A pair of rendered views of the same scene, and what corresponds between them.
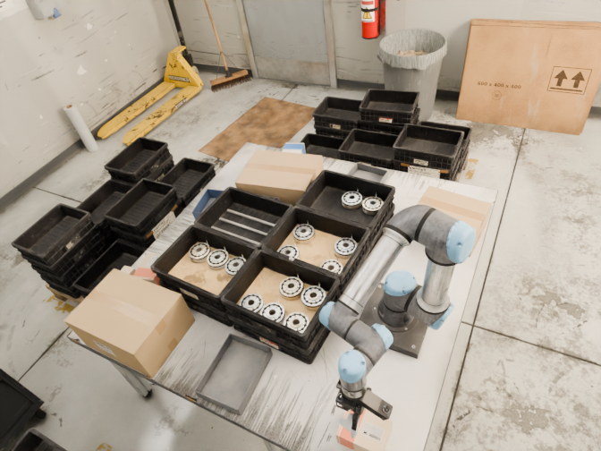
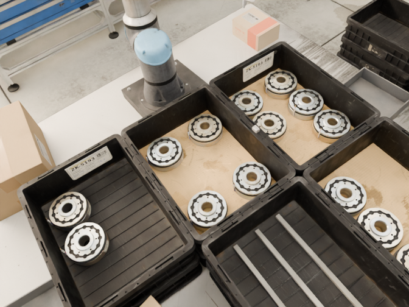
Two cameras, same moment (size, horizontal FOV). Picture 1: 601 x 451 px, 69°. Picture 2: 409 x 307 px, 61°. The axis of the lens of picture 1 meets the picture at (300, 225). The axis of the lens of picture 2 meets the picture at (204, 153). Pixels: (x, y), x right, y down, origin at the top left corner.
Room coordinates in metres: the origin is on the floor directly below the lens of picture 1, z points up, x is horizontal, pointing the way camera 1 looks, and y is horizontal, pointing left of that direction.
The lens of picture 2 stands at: (1.78, 0.17, 1.68)
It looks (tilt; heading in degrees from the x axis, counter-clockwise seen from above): 56 degrees down; 205
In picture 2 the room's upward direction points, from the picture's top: 9 degrees counter-clockwise
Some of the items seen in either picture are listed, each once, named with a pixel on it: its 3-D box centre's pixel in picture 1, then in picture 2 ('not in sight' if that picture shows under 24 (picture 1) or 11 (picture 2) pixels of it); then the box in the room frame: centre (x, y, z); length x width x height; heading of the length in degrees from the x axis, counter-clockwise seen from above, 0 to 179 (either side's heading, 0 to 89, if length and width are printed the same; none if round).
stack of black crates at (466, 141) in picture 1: (439, 147); not in sight; (2.66, -1.16, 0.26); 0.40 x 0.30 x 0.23; 56
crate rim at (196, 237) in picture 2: (316, 240); (202, 153); (1.32, -0.05, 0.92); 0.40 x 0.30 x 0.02; 52
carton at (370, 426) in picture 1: (364, 431); (255, 28); (0.55, -0.09, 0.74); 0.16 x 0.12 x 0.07; 56
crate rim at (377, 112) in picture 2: (280, 290); (289, 99); (1.08, 0.13, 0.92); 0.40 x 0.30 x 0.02; 52
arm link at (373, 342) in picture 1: (368, 341); not in sight; (0.64, -0.13, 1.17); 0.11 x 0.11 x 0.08; 40
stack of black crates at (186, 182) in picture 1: (190, 193); not in sight; (2.59, 0.77, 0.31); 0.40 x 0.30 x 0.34; 146
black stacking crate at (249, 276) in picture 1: (282, 297); (286, 111); (1.08, 0.13, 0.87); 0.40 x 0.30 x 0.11; 52
